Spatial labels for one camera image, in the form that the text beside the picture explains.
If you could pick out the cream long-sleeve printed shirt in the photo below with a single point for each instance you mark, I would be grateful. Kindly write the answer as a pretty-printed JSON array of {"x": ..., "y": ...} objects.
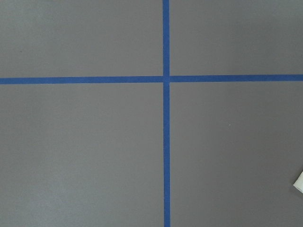
[{"x": 298, "y": 184}]

